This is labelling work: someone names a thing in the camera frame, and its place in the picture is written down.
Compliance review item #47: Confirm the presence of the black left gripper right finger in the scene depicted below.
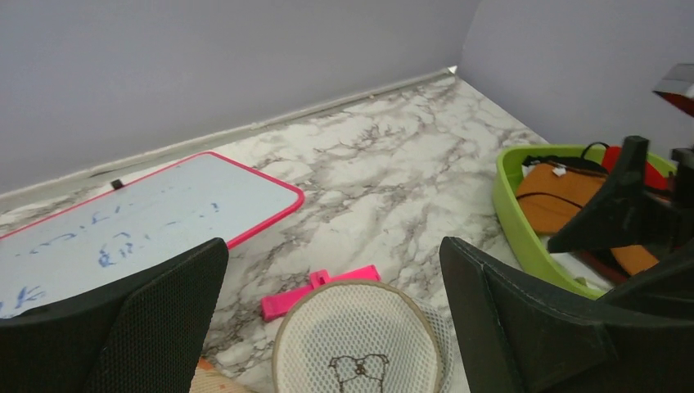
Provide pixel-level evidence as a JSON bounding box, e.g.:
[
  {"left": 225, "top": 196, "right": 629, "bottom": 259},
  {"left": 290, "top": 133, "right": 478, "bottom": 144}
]
[{"left": 439, "top": 237, "right": 693, "bottom": 392}]

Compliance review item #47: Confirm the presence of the green plastic tray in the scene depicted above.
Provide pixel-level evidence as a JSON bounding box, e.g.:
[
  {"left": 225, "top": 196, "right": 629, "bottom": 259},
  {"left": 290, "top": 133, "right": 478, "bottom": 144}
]
[{"left": 493, "top": 142, "right": 686, "bottom": 299}]

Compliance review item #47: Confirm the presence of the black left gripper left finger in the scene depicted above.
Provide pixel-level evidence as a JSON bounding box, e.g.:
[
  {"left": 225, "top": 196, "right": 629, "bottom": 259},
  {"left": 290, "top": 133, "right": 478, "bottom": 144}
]
[{"left": 1, "top": 238, "right": 228, "bottom": 392}]

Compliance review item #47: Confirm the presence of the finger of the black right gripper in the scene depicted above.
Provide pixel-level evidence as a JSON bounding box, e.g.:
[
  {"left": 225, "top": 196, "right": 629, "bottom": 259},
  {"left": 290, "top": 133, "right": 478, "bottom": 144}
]
[{"left": 548, "top": 136, "right": 673, "bottom": 254}]

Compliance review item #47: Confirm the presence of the floral fabric laundry bag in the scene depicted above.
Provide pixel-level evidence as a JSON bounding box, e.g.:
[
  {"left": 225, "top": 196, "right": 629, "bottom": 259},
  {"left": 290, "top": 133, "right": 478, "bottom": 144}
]
[{"left": 189, "top": 358, "right": 253, "bottom": 393}]

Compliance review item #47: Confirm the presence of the white mesh laundry bag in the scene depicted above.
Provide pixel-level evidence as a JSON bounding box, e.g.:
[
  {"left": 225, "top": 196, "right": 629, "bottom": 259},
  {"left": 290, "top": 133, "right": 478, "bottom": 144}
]
[{"left": 272, "top": 280, "right": 455, "bottom": 392}]

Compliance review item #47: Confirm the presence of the pink framed whiteboard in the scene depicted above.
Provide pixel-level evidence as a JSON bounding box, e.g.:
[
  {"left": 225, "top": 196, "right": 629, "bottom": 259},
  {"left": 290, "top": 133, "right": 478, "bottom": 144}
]
[{"left": 1, "top": 151, "right": 304, "bottom": 318}]

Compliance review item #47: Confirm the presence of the red bra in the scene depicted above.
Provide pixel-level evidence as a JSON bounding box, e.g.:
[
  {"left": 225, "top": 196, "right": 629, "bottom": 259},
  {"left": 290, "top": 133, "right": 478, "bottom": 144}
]
[{"left": 601, "top": 146, "right": 669, "bottom": 191}]

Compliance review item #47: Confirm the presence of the pink plastic clip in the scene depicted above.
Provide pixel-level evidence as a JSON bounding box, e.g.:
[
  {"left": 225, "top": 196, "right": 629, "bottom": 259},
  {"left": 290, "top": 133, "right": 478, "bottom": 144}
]
[{"left": 260, "top": 264, "right": 381, "bottom": 323}]

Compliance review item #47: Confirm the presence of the orange bra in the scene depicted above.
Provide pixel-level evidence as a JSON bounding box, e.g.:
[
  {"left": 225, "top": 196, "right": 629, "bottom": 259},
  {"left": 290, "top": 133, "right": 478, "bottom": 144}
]
[{"left": 515, "top": 163, "right": 658, "bottom": 283}]

